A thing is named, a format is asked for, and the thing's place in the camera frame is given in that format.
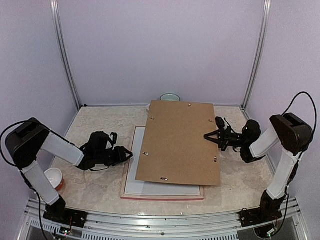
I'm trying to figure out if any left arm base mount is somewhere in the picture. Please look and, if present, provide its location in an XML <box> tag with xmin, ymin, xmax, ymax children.
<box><xmin>43</xmin><ymin>195</ymin><xmax>88</xmax><ymax>228</ymax></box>

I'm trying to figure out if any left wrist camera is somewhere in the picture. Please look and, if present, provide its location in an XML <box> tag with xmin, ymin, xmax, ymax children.
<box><xmin>110</xmin><ymin>132</ymin><xmax>118</xmax><ymax>145</ymax></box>

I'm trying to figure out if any wooden picture frame red edge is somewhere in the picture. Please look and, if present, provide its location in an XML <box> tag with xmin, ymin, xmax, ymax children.
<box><xmin>119</xmin><ymin>125</ymin><xmax>205</xmax><ymax>201</ymax></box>

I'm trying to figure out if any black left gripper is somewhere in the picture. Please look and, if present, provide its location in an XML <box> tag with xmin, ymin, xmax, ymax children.
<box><xmin>95</xmin><ymin>146</ymin><xmax>133</xmax><ymax>167</ymax></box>

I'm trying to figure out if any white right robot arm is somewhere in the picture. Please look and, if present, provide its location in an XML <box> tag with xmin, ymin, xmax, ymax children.
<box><xmin>203</xmin><ymin>113</ymin><xmax>315</xmax><ymax>222</ymax></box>

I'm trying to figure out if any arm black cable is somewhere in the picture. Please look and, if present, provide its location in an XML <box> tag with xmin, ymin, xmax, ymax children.
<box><xmin>0</xmin><ymin>121</ymin><xmax>28</xmax><ymax>168</ymax></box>
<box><xmin>281</xmin><ymin>91</ymin><xmax>316</xmax><ymax>153</ymax></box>

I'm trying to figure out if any left aluminium corner post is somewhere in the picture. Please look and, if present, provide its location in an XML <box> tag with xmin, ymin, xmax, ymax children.
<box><xmin>50</xmin><ymin>0</ymin><xmax>82</xmax><ymax>111</ymax></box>

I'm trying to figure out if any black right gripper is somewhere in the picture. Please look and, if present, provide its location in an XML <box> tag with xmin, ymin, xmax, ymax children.
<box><xmin>204</xmin><ymin>125</ymin><xmax>249</xmax><ymax>151</ymax></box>

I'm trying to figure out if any white bowl orange outside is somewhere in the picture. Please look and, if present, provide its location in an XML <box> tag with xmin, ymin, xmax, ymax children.
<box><xmin>44</xmin><ymin>167</ymin><xmax>65</xmax><ymax>191</ymax></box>

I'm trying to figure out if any right aluminium corner post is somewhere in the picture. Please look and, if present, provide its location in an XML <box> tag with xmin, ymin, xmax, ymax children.
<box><xmin>241</xmin><ymin>0</ymin><xmax>272</xmax><ymax>110</ymax></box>

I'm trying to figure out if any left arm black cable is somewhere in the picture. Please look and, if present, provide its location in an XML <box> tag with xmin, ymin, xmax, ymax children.
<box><xmin>0</xmin><ymin>121</ymin><xmax>28</xmax><ymax>168</ymax></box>

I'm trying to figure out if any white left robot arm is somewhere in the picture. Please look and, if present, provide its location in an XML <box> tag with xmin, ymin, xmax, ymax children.
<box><xmin>0</xmin><ymin>117</ymin><xmax>133</xmax><ymax>223</ymax></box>

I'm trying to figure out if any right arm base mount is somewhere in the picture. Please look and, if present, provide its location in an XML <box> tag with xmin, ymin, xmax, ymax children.
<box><xmin>239</xmin><ymin>190</ymin><xmax>285</xmax><ymax>228</ymax></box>

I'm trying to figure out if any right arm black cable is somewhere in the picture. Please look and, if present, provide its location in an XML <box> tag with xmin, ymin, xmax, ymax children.
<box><xmin>281</xmin><ymin>91</ymin><xmax>316</xmax><ymax>153</ymax></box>

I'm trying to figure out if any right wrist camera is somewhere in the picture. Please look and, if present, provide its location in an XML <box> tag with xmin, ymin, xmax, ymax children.
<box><xmin>215</xmin><ymin>116</ymin><xmax>231</xmax><ymax>130</ymax></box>

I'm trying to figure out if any aluminium corner post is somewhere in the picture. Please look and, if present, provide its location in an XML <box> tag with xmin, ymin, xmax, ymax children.
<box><xmin>50</xmin><ymin>0</ymin><xmax>82</xmax><ymax>111</ymax></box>
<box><xmin>241</xmin><ymin>0</ymin><xmax>272</xmax><ymax>110</ymax></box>

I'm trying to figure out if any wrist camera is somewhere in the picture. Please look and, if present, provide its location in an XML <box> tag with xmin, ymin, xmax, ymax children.
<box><xmin>110</xmin><ymin>132</ymin><xmax>118</xmax><ymax>145</ymax></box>
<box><xmin>215</xmin><ymin>116</ymin><xmax>231</xmax><ymax>130</ymax></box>

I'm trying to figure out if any green ceramic bowl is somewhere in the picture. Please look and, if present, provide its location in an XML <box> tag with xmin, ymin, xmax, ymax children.
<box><xmin>160</xmin><ymin>93</ymin><xmax>181</xmax><ymax>102</ymax></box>

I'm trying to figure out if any brown backing board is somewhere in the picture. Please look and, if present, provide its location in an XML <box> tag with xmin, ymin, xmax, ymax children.
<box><xmin>135</xmin><ymin>100</ymin><xmax>221</xmax><ymax>186</ymax></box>

